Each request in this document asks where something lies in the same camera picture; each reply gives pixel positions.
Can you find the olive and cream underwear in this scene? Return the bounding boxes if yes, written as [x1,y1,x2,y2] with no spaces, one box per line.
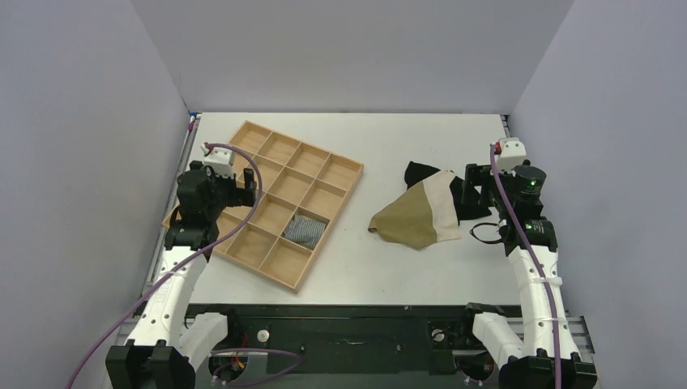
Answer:
[368,171,462,250]

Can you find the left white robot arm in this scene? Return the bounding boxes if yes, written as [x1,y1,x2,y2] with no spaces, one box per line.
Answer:
[105,159,263,388]

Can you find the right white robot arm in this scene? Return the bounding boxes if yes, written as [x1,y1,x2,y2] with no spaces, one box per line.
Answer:
[456,161,598,388]

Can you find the black underwear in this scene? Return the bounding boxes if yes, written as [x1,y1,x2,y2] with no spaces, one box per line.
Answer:
[403,160,493,222]

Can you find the rolled striped grey underwear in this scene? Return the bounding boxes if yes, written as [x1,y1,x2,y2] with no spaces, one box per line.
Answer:
[282,214,326,250]

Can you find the wooden compartment tray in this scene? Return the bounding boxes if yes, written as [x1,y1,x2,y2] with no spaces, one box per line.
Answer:
[162,120,365,293]

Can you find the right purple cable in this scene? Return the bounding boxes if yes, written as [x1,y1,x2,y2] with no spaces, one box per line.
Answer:
[488,143,563,389]

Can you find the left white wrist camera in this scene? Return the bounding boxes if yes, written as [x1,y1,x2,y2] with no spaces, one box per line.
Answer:
[201,144,235,177]

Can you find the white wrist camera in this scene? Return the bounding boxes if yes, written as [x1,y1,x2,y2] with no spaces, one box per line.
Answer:
[201,144,235,177]
[494,137,527,173]

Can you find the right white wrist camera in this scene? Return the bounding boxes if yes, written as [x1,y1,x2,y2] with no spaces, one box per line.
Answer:
[494,137,527,173]

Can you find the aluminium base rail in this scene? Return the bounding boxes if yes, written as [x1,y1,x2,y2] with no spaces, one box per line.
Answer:
[105,303,598,388]

